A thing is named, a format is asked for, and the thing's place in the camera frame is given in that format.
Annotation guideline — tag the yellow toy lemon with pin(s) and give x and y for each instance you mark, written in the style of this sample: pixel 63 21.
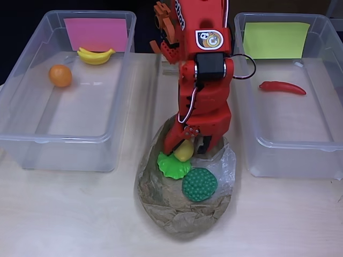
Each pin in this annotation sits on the yellow toy lemon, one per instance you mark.
pixel 184 152

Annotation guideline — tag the light green toy lettuce leaf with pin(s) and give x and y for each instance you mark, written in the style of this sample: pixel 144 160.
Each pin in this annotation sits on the light green toy lettuce leaf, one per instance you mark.
pixel 171 167

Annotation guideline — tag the dark green bumpy toy vegetable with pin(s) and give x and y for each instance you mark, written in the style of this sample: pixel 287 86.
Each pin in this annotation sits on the dark green bumpy toy vegetable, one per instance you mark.
pixel 199 184

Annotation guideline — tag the red toy chili pepper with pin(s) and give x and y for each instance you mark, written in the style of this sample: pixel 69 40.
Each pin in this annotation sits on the red toy chili pepper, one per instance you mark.
pixel 284 87

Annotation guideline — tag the yellow toy banana bunch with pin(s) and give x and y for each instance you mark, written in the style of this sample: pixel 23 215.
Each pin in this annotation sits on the yellow toy banana bunch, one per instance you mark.
pixel 95 58

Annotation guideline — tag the orange toy fruit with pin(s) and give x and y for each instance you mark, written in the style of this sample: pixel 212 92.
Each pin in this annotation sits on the orange toy fruit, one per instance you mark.
pixel 60 76

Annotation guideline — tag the red robot arm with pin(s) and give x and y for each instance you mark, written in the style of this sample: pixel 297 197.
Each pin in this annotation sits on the red robot arm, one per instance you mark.
pixel 203 16

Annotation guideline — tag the clear plastic bin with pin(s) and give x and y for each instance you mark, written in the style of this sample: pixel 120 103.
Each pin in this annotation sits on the clear plastic bin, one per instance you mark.
pixel 289 117
pixel 80 107

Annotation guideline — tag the wooden base block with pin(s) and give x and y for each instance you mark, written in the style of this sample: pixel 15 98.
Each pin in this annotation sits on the wooden base block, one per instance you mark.
pixel 168 70

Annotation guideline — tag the crumpled brown paper bag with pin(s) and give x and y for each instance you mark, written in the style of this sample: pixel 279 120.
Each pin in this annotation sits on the crumpled brown paper bag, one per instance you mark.
pixel 182 222

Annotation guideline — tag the orange plastic clamp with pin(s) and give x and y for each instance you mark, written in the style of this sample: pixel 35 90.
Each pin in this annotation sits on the orange plastic clamp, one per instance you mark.
pixel 166 29

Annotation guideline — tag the yellow paper note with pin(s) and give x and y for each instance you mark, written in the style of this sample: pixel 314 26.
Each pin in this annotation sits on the yellow paper note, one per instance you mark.
pixel 276 40

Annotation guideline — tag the pink paper note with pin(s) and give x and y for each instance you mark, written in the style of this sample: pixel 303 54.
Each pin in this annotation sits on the pink paper note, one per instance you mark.
pixel 96 33

